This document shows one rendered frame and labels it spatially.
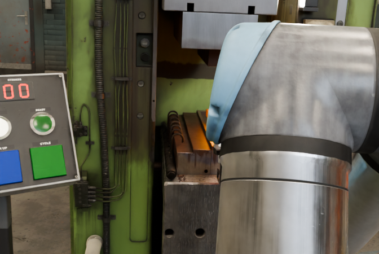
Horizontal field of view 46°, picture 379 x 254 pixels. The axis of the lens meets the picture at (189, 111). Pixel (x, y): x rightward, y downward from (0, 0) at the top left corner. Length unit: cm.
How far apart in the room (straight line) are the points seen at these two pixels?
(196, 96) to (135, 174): 44
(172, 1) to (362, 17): 60
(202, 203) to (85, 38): 58
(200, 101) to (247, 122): 134
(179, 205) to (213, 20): 51
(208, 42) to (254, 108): 82
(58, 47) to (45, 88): 641
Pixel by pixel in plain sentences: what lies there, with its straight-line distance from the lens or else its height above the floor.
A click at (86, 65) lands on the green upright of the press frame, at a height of 120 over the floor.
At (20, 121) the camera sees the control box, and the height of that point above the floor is 110.
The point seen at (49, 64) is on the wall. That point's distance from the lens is 765.
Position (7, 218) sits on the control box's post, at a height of 83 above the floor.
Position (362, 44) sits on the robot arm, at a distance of 40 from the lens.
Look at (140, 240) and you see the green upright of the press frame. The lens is 152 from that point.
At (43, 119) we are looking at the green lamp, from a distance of 113.
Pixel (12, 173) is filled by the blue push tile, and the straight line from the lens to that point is 109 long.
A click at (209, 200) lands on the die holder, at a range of 124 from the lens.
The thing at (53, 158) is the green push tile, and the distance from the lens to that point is 111.
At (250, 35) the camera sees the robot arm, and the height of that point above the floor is 137.
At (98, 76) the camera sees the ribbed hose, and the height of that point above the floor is 117.
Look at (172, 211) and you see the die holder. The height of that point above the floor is 83.
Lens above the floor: 139
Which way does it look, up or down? 14 degrees down
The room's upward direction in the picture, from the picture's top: 3 degrees clockwise
